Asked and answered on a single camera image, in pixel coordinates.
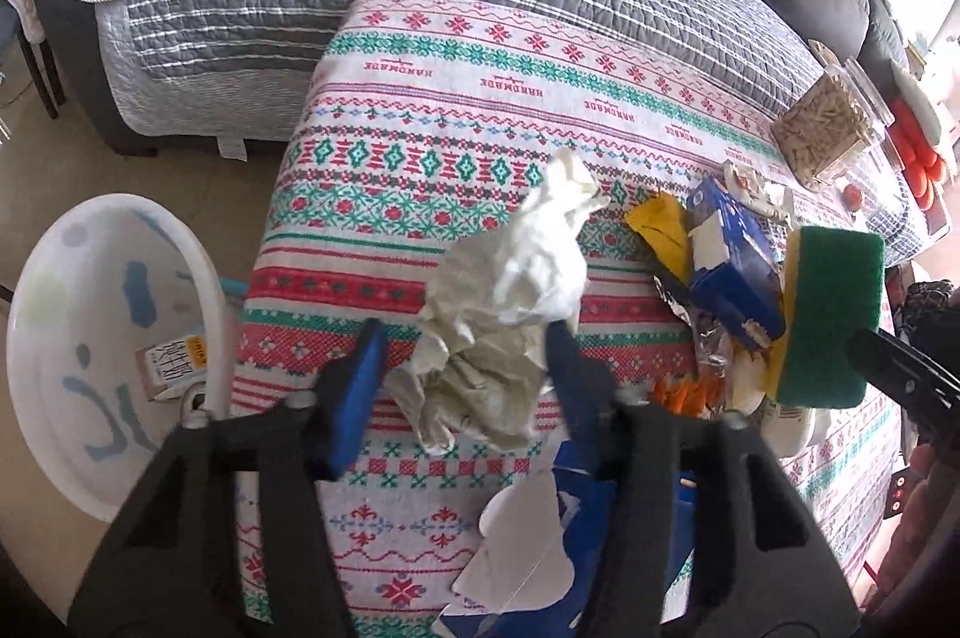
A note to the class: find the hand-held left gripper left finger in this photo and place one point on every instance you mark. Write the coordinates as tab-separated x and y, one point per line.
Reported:
360	383

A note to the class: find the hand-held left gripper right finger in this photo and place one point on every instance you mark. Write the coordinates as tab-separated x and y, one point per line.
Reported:
566	376

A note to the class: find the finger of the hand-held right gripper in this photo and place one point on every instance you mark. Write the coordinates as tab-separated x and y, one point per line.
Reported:
892	361

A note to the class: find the green yellow sponge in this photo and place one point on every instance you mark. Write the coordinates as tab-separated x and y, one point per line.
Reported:
832	308

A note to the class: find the white paper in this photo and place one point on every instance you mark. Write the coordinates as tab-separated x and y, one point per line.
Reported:
510	278

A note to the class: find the yellow foil wrapper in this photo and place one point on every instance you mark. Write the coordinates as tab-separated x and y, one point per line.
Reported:
664	229

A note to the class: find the white plastic basin blue pattern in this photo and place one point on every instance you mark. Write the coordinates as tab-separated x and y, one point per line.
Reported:
75	308

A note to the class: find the person's right forearm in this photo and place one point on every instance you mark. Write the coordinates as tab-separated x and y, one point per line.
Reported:
930	533

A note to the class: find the dark patterned cloth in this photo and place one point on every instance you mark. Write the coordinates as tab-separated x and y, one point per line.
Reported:
934	304

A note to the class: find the orange snack wrapper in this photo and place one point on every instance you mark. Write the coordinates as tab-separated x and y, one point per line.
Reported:
686	397

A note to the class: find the grey checked cloth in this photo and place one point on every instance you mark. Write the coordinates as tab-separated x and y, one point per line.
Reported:
896	218

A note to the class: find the silver foil wrapper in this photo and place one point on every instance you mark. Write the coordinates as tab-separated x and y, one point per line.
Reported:
709	346

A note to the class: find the small red tomato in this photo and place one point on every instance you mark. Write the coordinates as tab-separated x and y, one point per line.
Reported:
851	192

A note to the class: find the torn blue white package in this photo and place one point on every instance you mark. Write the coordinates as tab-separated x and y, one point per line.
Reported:
525	548

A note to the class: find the blue cardboard box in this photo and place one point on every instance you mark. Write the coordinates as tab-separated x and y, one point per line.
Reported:
731	278

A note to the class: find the small beige carton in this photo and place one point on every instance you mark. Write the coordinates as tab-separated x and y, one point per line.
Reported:
169	361

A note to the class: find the orange red cushion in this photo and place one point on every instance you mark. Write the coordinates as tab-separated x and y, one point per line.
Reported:
922	158

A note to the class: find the empty clear jar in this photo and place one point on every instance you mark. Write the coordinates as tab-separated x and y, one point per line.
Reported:
889	154

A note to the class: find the small white carton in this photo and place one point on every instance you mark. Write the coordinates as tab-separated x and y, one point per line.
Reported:
757	192

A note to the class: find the clear jar of seeds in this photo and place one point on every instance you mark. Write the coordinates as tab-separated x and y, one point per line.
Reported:
821	128

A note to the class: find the white cushion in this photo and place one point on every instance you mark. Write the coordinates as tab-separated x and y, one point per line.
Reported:
919	91

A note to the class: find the red green patterned tablecloth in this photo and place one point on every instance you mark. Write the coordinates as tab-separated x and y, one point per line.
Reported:
450	121

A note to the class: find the dark wooden chair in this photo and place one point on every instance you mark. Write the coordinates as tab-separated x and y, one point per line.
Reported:
41	68

